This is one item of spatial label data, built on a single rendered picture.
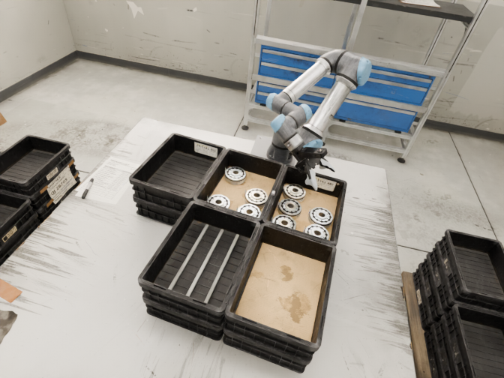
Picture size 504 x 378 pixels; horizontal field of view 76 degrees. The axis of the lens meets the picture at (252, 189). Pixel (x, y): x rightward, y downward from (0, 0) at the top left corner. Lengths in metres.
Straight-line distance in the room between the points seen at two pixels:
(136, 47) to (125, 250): 3.48
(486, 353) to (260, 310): 1.22
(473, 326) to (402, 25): 2.90
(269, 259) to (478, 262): 1.32
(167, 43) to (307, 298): 3.73
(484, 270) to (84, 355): 1.95
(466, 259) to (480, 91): 2.59
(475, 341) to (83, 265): 1.84
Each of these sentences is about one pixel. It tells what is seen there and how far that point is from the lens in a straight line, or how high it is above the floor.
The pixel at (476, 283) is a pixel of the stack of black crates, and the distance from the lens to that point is 2.11.
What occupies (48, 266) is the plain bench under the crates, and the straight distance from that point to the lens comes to 1.54.
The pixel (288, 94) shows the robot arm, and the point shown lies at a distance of 1.54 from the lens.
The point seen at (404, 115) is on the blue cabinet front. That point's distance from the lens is 3.37.
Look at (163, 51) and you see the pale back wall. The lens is 4.48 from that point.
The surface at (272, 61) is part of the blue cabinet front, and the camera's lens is 3.15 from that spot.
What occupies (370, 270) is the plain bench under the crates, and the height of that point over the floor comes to 0.70.
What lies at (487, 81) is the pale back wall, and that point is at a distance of 4.40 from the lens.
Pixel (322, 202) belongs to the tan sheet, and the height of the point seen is 0.83.
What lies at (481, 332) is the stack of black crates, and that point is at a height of 0.38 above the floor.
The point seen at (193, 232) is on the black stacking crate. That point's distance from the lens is 1.34.
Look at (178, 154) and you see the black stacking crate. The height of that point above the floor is 0.83.
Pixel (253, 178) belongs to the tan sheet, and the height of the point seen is 0.83.
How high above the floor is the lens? 1.87
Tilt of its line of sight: 43 degrees down
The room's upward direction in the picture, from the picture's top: 8 degrees clockwise
